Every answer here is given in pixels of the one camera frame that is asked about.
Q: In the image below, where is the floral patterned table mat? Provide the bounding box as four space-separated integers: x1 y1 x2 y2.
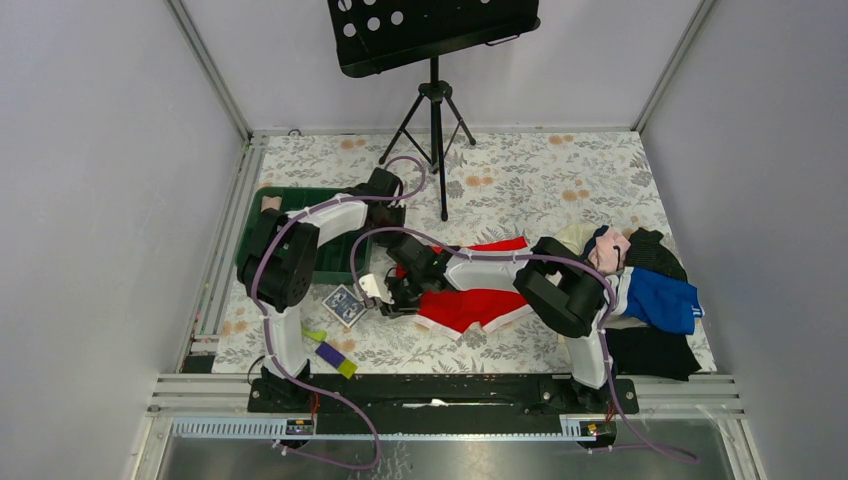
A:
210 131 718 376

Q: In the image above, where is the green plastic divided tray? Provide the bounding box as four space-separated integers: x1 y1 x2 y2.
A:
234 186 363 285

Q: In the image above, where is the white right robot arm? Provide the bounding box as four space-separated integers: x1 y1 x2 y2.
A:
359 234 616 412

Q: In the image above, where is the black mesh garment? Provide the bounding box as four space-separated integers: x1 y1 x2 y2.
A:
624 228 688 282

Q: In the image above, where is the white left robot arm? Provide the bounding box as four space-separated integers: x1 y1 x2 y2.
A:
236 168 405 411

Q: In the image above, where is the red underwear white trim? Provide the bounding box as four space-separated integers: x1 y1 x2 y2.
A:
394 237 535 342

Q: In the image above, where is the blue playing card box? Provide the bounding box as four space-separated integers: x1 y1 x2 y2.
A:
321 285 366 328

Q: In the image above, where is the black music stand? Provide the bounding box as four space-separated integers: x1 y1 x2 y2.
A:
327 0 541 221

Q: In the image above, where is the lime green plastic piece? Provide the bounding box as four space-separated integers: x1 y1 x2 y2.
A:
301 327 327 343

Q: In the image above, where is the pink rolled cloth in tray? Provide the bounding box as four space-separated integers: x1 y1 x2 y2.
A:
260 196 282 212

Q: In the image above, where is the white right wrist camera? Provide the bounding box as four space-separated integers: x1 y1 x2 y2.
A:
356 274 394 316

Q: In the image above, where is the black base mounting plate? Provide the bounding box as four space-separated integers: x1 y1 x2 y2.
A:
247 372 640 435

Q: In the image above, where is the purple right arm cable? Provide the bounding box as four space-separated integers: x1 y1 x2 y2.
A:
348 226 701 465

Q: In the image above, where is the purple and green block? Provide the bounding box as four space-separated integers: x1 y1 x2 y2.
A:
315 342 357 379

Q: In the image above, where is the pink garment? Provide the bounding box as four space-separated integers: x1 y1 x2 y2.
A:
586 228 631 275

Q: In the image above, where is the pale yellow-green garment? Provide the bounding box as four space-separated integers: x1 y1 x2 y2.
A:
553 223 607 258

